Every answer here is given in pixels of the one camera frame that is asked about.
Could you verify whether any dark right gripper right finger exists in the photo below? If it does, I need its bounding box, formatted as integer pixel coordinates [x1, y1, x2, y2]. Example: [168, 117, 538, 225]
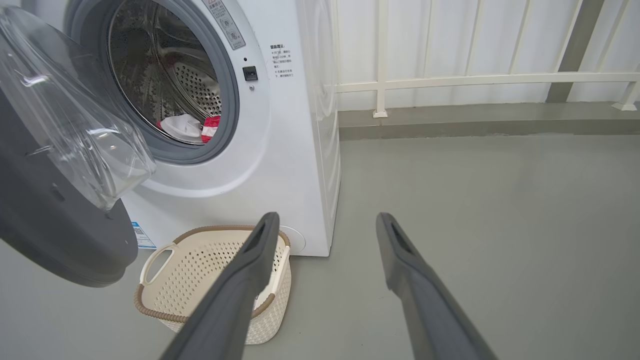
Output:
[376, 212, 498, 360]

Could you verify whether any blue energy label sticker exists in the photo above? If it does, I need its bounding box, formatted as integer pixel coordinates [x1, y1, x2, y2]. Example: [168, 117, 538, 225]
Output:
[131, 221, 157, 250]

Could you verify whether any cream basket with brown rim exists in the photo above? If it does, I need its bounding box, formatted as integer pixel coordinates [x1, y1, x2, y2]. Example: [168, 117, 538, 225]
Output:
[134, 225, 292, 346]

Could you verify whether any white metal railing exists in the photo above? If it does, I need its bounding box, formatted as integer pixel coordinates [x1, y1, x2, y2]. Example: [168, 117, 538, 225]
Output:
[332, 0, 640, 119]

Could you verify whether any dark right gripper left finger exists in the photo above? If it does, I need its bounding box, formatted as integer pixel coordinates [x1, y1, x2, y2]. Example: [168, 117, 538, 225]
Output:
[160, 212, 281, 360]

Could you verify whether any red and white garment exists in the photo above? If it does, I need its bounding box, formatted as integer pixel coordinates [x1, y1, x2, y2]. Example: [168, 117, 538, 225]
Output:
[156, 113, 222, 145]

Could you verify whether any dark round glass washer door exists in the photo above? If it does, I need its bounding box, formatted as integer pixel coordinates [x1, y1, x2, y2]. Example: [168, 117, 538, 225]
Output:
[0, 5, 157, 288]

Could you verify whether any white front-load washing machine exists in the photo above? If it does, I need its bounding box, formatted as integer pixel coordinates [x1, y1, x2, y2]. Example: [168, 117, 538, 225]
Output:
[20, 0, 342, 257]

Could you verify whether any round drain filter cover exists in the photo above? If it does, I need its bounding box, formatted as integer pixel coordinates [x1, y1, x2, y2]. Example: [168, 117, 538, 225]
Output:
[280, 226, 307, 255]

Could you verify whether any grey warning sticker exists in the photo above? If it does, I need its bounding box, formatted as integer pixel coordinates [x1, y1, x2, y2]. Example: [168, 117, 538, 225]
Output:
[202, 0, 247, 51]

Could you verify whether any grey steel post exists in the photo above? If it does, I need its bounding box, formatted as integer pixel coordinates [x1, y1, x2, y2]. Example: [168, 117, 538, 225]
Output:
[545, 0, 606, 104]

